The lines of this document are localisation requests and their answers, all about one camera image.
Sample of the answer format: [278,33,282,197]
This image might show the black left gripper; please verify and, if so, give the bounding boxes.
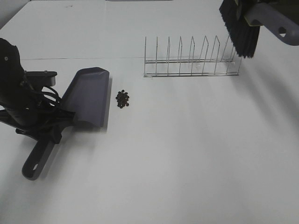
[0,93,75,144]

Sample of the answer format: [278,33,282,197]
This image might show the purple plastic dustpan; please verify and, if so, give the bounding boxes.
[21,67,109,181]

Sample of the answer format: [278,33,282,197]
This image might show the pile of coffee beans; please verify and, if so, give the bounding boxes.
[115,90,129,109]

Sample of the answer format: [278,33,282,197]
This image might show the purple brush with black bristles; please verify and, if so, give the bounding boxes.
[219,0,299,58]

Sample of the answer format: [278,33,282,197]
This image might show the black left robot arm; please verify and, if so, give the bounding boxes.
[0,38,75,144]

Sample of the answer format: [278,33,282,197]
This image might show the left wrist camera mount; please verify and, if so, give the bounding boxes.
[24,70,57,90]

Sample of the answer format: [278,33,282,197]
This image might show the chrome wire dish rack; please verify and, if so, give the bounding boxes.
[143,36,242,78]

